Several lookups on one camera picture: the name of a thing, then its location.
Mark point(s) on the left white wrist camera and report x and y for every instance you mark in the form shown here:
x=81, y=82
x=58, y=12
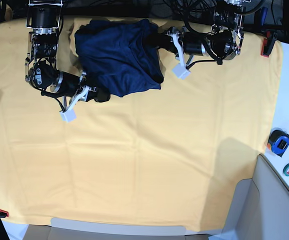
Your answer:
x=181, y=72

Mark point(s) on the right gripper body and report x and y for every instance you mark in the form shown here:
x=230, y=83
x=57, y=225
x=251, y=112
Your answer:
x=84, y=92

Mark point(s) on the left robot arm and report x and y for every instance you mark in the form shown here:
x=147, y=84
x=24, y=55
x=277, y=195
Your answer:
x=222, y=42

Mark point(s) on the white cardboard box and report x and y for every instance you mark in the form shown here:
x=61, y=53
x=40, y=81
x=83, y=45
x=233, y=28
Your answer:
x=260, y=207
x=65, y=229

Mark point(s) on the white cardboard box bottom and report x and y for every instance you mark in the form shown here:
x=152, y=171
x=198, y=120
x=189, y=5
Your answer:
x=65, y=229

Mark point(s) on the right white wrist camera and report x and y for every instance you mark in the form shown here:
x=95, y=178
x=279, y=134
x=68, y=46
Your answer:
x=67, y=112

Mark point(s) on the blue tape measure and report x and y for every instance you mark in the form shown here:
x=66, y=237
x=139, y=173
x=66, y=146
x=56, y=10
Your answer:
x=278, y=141

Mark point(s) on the blue long-sleeve shirt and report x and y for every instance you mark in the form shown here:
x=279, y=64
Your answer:
x=117, y=56

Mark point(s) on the red clamp top right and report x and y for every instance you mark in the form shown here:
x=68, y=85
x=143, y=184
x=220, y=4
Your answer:
x=268, y=43

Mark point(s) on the white cardboard box right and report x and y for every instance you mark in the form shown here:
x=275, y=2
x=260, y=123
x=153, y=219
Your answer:
x=260, y=207

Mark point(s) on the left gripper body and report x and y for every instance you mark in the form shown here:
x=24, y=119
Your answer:
x=174, y=41

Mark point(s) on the yellow table cloth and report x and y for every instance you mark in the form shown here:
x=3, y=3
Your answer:
x=164, y=157

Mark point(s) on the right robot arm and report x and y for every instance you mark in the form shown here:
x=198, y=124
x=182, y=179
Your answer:
x=46, y=22

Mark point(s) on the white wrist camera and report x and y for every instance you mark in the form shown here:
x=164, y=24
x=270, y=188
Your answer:
x=67, y=112
x=181, y=72

